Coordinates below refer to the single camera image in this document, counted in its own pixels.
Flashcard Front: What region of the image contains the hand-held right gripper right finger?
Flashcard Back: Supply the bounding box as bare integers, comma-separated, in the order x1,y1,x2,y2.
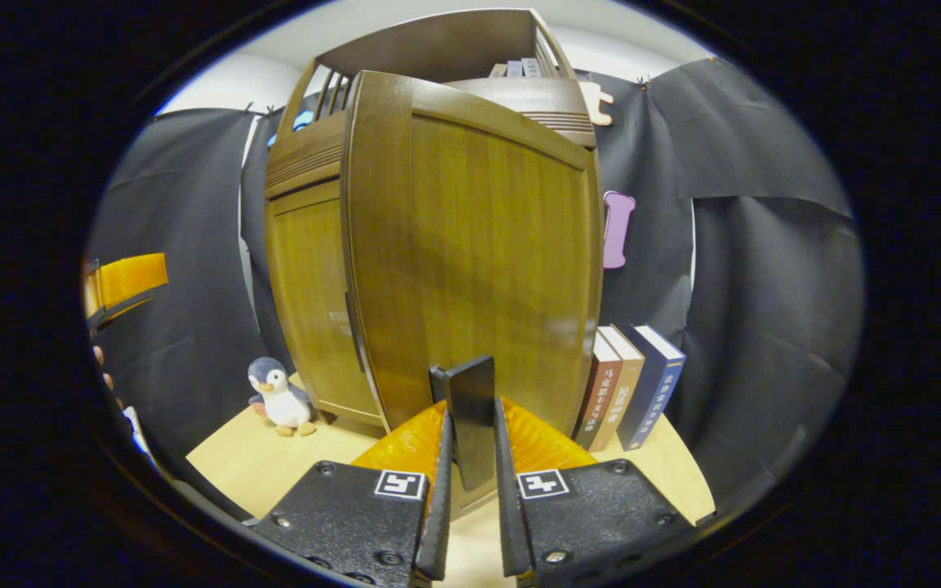
491,398,696,588

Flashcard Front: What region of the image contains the black backdrop cloth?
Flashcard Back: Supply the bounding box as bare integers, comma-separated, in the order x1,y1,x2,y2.
87,57,863,523

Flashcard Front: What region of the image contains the wooden double-door shoe cabinet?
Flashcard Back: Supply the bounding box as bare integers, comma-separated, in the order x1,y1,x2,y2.
263,8,604,519

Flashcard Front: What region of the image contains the wooden shoe cabinet door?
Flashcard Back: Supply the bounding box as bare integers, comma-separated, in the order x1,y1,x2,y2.
341,69,604,519
265,180,386,427

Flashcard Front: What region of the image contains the penguin plush toy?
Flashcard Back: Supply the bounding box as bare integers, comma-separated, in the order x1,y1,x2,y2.
247,357,318,438

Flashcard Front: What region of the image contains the tan book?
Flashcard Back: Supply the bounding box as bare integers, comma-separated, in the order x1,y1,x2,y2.
589,324,645,452

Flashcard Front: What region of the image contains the blue book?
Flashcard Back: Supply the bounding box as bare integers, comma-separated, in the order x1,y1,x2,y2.
619,324,687,452

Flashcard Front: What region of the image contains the black door handle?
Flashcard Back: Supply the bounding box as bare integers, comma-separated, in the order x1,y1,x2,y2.
430,355,497,492

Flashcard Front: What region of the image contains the brown book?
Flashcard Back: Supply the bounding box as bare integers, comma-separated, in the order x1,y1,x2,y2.
573,329,623,450

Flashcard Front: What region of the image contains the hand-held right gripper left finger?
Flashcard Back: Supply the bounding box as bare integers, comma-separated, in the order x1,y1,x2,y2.
246,400,455,588

